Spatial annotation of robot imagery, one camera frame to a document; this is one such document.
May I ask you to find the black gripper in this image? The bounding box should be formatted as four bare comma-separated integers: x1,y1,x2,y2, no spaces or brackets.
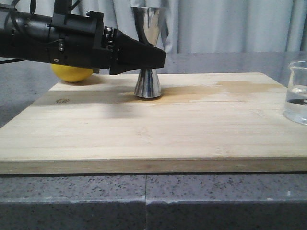
48,8,166,75

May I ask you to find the silver double jigger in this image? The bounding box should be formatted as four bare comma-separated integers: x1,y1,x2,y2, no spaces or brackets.
132,7,165,100

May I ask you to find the clear glass beaker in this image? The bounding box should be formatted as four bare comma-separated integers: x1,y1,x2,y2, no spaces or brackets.
283,60,307,125

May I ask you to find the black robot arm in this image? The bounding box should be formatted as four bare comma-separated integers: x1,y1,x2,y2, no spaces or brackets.
0,0,166,75

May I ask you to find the grey curtain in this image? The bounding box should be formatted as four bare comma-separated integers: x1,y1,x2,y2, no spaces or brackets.
0,0,307,56

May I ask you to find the yellow lemon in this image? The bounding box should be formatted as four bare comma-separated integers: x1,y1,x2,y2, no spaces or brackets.
51,64,93,82

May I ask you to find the wooden cutting board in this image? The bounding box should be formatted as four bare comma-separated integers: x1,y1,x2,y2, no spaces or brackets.
0,73,307,174

